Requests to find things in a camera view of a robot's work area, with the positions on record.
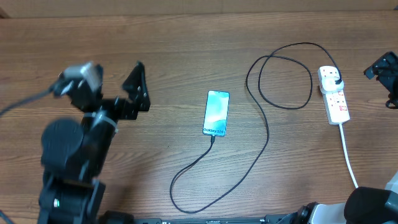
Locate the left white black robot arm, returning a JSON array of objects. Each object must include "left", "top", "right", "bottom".
[{"left": 38, "top": 62, "right": 150, "bottom": 223}]

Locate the blue Samsung Galaxy smartphone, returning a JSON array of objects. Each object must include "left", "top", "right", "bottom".
[{"left": 203, "top": 90, "right": 229, "bottom": 137}]

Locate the white power extension strip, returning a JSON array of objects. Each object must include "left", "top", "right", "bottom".
[{"left": 317, "top": 66, "right": 350, "bottom": 125}]

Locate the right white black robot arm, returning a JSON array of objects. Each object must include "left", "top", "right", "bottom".
[{"left": 278, "top": 66, "right": 397, "bottom": 223}]

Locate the white USB charger plug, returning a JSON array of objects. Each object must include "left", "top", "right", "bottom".
[{"left": 320, "top": 78, "right": 345, "bottom": 95}]

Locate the black USB charging cable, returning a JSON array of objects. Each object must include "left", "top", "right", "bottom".
[{"left": 169, "top": 42, "right": 344, "bottom": 215}]

